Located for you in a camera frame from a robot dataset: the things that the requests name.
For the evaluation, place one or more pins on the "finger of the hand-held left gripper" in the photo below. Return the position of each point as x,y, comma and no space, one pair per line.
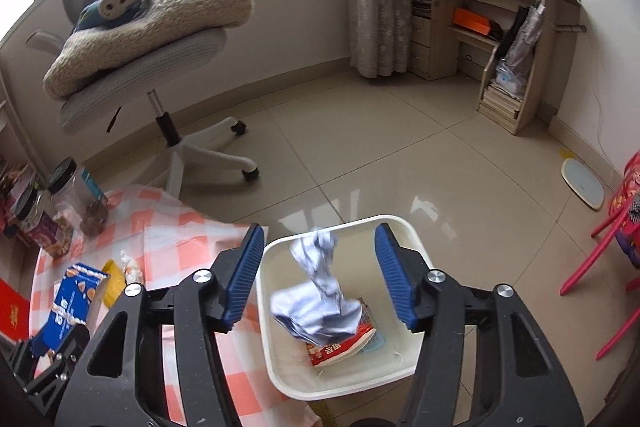
60,359

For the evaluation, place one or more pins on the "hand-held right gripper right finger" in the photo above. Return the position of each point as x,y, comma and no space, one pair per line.
396,279

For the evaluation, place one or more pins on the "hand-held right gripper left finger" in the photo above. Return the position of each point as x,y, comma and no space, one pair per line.
244,279

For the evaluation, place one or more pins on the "blue snack packet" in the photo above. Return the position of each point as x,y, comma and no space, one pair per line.
70,302

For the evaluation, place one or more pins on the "white blue paper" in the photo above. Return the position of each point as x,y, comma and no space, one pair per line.
320,302

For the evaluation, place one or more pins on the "white plastic waste bin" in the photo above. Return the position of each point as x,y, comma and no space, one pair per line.
350,374

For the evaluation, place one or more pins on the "white plastic wrapper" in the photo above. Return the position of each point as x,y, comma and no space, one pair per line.
131,269

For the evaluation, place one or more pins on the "red box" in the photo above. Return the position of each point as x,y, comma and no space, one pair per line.
12,312

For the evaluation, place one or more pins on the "small blue packet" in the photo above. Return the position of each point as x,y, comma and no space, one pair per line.
374,343

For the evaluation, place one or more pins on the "orange white checkered tablecloth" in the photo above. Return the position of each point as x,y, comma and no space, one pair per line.
175,227

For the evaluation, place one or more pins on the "red snack wrapper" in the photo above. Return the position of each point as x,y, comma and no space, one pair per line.
336,352

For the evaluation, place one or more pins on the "yellow wrapper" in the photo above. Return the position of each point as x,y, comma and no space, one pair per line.
115,282

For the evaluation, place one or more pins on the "purple label nut jar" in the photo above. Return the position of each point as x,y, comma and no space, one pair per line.
50,234

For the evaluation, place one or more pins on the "clear jar with black lid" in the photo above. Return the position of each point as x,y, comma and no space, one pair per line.
80,202

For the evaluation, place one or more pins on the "pink plastic chair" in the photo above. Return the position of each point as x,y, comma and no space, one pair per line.
585,268

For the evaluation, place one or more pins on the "stack of books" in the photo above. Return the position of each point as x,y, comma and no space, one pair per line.
500,101

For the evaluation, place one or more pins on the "white bathroom scale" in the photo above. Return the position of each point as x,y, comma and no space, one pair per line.
582,183

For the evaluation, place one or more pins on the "white shelf unit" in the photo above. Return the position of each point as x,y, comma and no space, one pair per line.
15,142

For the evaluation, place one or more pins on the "grey white office chair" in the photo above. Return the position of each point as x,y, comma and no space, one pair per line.
150,67

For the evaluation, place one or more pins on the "wooden desk shelf unit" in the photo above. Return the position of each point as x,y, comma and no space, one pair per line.
445,52

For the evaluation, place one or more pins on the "white blue plastic bag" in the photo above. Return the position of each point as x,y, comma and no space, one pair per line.
509,74

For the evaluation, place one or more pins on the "colourful pink bag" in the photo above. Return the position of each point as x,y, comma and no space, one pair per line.
630,192

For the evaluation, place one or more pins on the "orange box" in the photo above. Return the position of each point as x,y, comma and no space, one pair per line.
470,20

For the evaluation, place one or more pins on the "silver folded umbrella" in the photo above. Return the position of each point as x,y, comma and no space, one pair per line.
525,42

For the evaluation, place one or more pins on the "cream fleece blanket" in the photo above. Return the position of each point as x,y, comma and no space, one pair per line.
200,7

